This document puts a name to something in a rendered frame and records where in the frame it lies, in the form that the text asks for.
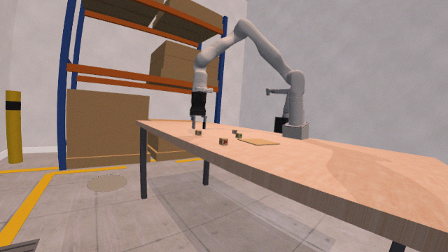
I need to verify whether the tan flat mat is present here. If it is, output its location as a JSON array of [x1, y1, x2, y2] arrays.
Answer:
[[237, 139, 280, 146]]

